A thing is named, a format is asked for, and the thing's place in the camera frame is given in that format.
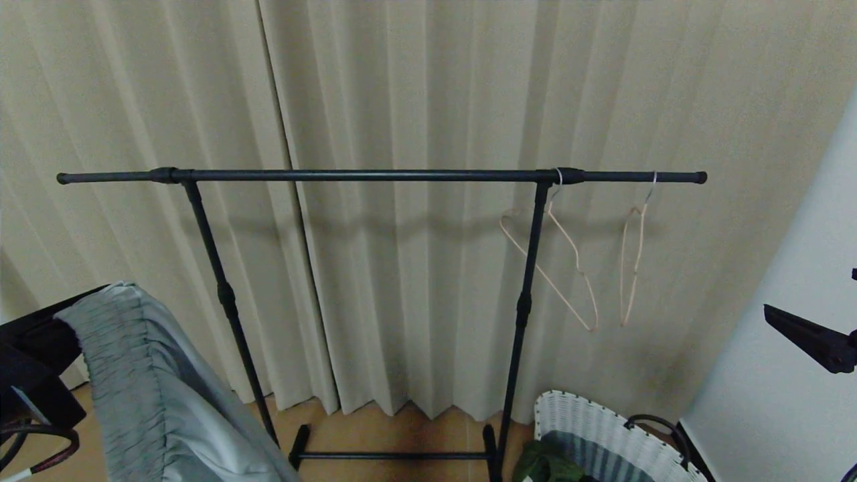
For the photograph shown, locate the black cable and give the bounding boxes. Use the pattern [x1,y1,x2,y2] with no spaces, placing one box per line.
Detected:
[0,421,80,482]

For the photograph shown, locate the green garment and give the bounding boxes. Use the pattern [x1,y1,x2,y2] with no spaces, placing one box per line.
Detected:
[512,438,591,482]

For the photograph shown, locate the beige curtain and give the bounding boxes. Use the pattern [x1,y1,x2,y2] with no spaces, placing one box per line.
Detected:
[0,0,857,423]

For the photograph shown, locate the black clothes rack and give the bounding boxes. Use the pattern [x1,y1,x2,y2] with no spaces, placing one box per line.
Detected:
[56,167,709,482]

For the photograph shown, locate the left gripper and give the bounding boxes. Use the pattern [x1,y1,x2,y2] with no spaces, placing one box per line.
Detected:
[0,333,89,430]

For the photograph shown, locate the pale grey shorts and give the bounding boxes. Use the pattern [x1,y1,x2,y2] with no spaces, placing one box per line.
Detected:
[54,280,303,482]

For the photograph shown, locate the pink clothes hanger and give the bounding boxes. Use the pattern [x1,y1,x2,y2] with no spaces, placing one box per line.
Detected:
[619,172,659,328]
[499,179,599,333]

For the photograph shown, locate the white laundry basket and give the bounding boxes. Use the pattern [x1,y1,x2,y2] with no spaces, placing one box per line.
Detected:
[533,390,711,482]

